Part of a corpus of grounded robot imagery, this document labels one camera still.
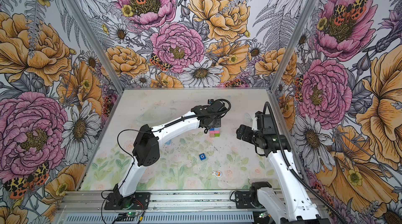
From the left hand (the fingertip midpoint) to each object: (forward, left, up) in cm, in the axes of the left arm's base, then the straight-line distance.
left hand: (213, 125), depth 89 cm
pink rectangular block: (0, -1, -7) cm, 7 cm away
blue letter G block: (-14, +6, -10) cm, 18 cm away
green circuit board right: (-41, -21, -11) cm, 47 cm away
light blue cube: (+1, -2, -6) cm, 7 cm away
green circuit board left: (-39, +38, -11) cm, 56 cm away
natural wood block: (-1, 0, -9) cm, 9 cm away
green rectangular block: (-1, -3, -9) cm, 9 cm away
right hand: (-12, -14, +6) cm, 19 cm away
